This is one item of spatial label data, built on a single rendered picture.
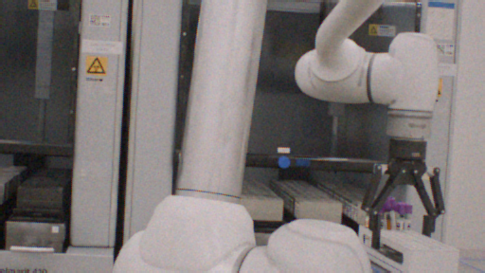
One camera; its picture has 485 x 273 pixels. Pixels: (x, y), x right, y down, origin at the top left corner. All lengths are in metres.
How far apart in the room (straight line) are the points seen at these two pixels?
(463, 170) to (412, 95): 1.84
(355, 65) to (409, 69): 0.11
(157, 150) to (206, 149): 0.98
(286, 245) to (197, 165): 0.19
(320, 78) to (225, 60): 0.51
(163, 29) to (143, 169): 0.35
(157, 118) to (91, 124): 0.17
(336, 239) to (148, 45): 1.18
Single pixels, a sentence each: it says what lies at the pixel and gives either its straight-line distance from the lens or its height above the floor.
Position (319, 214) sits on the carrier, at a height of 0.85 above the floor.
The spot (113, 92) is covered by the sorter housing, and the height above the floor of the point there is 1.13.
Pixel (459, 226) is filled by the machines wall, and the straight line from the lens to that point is 3.70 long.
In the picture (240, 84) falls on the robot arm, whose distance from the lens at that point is 1.39.
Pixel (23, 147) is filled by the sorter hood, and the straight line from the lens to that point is 2.34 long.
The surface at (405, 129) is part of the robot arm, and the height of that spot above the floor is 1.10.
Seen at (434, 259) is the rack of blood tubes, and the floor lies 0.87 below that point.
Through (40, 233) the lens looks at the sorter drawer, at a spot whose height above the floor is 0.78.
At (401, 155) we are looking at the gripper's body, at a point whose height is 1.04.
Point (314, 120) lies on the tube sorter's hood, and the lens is 2.37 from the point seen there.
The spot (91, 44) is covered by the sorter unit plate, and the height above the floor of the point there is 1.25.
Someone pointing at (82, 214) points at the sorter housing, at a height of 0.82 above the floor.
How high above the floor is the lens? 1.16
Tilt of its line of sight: 3 degrees down
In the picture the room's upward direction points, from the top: 4 degrees clockwise
